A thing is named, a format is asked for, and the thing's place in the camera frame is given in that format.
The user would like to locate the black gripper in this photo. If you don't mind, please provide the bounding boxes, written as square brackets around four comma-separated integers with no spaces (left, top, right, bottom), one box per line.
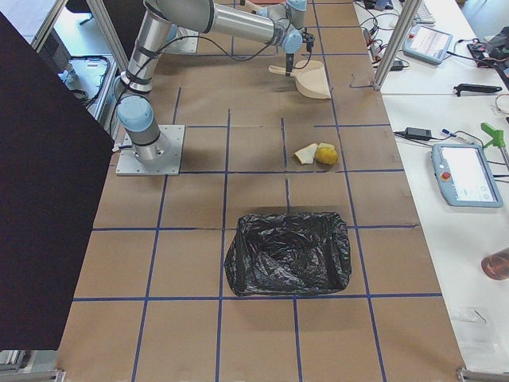
[282,27,315,76]

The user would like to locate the cream plastic dustpan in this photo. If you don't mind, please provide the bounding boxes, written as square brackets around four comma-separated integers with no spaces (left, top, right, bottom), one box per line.
[290,60,331,99]

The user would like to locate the cream brush with black bristles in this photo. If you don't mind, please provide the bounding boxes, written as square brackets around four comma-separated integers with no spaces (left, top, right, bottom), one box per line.
[239,0,272,13]

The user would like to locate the black bag lined bin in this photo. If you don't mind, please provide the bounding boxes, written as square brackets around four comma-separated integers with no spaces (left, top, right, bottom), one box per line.
[224,212,352,296]

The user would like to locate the blue teach pendant far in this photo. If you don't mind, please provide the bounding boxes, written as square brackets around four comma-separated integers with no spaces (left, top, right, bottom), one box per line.
[402,25,453,65]

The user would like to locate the blue teach pendant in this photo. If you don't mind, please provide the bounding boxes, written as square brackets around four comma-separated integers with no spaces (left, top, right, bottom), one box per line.
[431,143,503,208]
[402,25,453,65]

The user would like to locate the yellow lemon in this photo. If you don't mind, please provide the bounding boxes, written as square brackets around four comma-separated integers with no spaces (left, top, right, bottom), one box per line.
[314,145,339,166]

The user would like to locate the black power adapter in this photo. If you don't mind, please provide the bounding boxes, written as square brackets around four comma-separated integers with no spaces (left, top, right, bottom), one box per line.
[404,127,433,141]

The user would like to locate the blue teach pendant near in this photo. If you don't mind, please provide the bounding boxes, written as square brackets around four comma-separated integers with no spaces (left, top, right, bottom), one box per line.
[431,143,503,208]

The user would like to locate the green plastic tool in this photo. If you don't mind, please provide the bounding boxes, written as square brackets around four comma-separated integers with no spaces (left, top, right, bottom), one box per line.
[480,123,506,149]

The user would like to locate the aluminium frame post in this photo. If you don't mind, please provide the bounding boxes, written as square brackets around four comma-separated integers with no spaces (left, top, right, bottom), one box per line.
[372,0,421,91]

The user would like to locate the black handle tool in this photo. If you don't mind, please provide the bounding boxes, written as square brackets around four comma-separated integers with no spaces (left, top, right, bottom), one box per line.
[453,83,503,97]

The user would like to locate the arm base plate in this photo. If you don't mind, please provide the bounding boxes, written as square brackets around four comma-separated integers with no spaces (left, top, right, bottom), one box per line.
[115,125,185,176]

